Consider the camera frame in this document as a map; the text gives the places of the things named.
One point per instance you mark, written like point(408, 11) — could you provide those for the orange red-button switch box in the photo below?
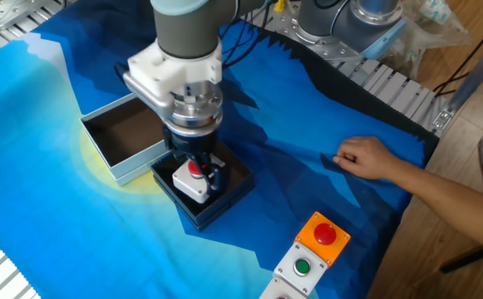
point(322, 238)

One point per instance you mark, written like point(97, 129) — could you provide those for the yellow clip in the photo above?
point(279, 6)

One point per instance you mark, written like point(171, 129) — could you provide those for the silver metal bracket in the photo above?
point(0, 14)

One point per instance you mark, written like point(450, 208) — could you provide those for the bare human forearm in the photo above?
point(453, 199)

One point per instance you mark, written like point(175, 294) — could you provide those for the black floor bar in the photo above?
point(465, 259)

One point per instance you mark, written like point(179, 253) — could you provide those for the blue mountain print cloth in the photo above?
point(58, 228)

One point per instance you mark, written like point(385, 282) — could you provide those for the white red-button switch box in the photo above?
point(189, 184)

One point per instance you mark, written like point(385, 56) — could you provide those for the aluminium frame profile with bracket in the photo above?
point(478, 70)

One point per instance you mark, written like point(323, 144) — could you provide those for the bare human hand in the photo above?
point(366, 160)

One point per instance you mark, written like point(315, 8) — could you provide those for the clear plastic bag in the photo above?
point(428, 29)

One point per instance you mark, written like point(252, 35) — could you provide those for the light blue open box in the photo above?
point(137, 166)

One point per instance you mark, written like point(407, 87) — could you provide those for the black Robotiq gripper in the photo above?
point(191, 145)

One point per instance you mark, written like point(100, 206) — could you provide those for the white green-button switch box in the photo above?
point(301, 268)

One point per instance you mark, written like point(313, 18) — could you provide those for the dark blue open box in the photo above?
point(224, 199)

